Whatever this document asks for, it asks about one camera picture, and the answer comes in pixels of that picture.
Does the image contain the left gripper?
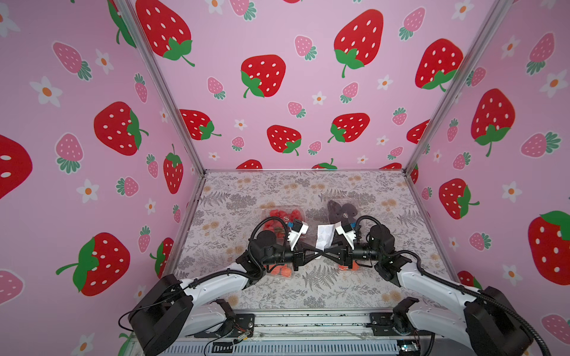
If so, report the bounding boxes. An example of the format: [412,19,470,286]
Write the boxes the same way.
[258,242,321,274]

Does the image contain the white sticker sheet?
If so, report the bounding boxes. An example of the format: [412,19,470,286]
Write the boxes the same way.
[316,225,335,250]

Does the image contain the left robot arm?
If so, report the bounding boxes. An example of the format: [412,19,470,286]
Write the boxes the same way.
[126,217,324,355]

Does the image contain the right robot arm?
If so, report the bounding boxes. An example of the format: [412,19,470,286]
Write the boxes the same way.
[320,215,551,355]

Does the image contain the small clear box of tomatoes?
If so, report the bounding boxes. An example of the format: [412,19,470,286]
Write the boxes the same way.
[338,262,360,271]

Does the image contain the clear box of dark berries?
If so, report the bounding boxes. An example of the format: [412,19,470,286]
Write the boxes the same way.
[327,200,362,225]

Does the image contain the clear box of red strawberries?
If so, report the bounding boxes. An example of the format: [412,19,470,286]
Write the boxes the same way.
[262,207,304,239]

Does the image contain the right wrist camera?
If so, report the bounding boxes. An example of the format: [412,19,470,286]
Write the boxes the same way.
[334,222,357,250]

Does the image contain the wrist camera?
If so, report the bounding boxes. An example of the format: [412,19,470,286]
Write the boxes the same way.
[334,222,357,250]
[287,220,309,251]

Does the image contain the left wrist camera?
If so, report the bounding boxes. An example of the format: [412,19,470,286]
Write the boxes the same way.
[287,220,309,251]

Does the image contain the aluminium front rail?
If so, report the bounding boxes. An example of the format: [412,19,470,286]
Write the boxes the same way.
[128,309,497,356]

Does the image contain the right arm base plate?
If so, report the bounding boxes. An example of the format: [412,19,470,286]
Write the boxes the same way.
[365,297,431,337]

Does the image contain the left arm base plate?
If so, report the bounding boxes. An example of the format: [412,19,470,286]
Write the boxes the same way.
[193,299,255,340]

